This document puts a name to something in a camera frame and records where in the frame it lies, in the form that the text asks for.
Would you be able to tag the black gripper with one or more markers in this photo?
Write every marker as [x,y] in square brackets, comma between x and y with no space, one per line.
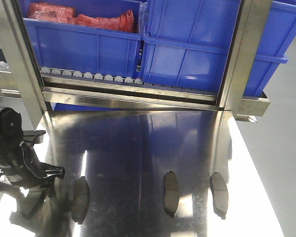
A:
[18,160]

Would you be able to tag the grey brake pad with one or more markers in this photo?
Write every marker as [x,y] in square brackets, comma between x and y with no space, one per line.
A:
[171,193]
[219,194]
[31,203]
[81,200]

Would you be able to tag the white roller conveyor track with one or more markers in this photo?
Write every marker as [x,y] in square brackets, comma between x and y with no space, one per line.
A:
[89,75]

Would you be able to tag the left blue plastic crate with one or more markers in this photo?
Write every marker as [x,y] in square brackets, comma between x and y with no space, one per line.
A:
[87,49]

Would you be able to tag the blue plastic crate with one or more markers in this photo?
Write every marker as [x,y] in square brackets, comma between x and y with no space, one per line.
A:
[87,49]
[186,43]

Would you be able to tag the red bubble wrap bag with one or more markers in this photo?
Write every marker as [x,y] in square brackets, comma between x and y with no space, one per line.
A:
[63,14]

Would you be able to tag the right blue plastic crate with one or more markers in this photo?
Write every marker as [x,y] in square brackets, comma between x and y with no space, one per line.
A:
[186,43]

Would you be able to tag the stainless steel rack frame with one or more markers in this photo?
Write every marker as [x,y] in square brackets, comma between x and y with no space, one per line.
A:
[24,80]

